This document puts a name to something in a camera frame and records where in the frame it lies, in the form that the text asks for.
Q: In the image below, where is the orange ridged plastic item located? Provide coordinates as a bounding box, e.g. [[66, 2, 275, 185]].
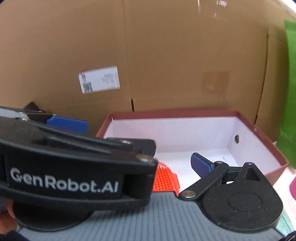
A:
[[152, 162, 180, 196]]

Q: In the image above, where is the left human hand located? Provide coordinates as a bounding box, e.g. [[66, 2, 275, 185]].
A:
[[1, 201, 18, 234]]

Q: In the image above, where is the dark red open box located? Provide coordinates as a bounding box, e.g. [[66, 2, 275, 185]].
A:
[[97, 110, 288, 189]]

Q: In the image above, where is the large brown cardboard box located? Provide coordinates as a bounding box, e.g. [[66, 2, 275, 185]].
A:
[[1, 1, 295, 140]]

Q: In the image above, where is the white barcode shipping label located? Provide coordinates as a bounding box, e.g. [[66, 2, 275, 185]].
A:
[[78, 66, 120, 94]]

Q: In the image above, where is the pink water bottle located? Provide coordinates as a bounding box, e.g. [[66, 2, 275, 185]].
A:
[[290, 177, 296, 200]]

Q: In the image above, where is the green fabric tote bag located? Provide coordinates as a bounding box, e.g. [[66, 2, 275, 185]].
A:
[[277, 20, 295, 168]]

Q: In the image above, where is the teal table cloth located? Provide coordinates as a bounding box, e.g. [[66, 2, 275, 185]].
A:
[[276, 211, 295, 237]]

